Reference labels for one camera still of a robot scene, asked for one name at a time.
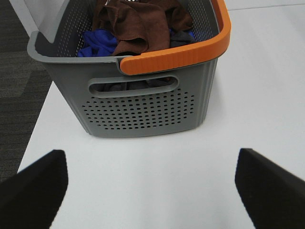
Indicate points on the dark grey towel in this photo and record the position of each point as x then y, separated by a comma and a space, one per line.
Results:
181, 38

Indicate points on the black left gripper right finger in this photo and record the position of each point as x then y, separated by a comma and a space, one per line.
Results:
273, 197

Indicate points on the brown towel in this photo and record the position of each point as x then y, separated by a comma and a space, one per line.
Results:
142, 25

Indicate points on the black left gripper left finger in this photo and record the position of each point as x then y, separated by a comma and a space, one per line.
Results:
31, 198

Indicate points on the grey basket with orange rim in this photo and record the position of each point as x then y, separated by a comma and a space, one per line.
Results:
154, 93

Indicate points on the blue towel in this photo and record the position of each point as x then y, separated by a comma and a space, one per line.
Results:
97, 43

